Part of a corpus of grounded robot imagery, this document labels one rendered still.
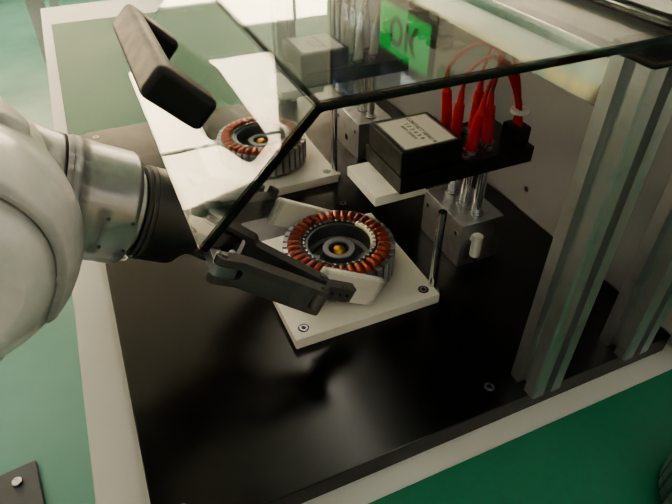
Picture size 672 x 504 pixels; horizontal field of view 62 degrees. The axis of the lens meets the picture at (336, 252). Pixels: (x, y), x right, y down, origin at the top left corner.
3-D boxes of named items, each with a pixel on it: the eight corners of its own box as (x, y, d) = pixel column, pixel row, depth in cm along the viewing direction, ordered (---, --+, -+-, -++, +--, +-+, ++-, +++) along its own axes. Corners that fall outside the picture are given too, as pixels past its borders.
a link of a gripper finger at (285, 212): (268, 224, 57) (265, 220, 58) (322, 236, 62) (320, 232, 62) (280, 199, 56) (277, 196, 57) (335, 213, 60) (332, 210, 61)
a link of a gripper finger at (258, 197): (197, 241, 49) (185, 232, 49) (266, 222, 59) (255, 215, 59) (214, 204, 47) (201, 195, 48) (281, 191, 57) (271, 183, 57)
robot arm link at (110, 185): (38, 280, 39) (124, 291, 43) (73, 169, 36) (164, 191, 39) (35, 211, 46) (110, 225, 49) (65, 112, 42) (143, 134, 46)
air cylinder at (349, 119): (357, 161, 76) (358, 124, 73) (335, 137, 82) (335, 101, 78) (390, 153, 78) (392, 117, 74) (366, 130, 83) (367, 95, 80)
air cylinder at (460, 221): (455, 267, 59) (463, 226, 56) (419, 228, 65) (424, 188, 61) (495, 255, 61) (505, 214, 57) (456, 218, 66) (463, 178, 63)
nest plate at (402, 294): (296, 349, 51) (295, 340, 50) (247, 253, 61) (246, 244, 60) (438, 302, 55) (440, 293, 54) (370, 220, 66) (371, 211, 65)
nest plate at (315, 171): (225, 208, 68) (224, 200, 67) (197, 152, 78) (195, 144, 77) (338, 181, 72) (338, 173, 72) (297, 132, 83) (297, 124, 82)
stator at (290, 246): (308, 319, 52) (306, 290, 49) (269, 249, 60) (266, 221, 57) (413, 286, 55) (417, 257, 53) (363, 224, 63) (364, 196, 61)
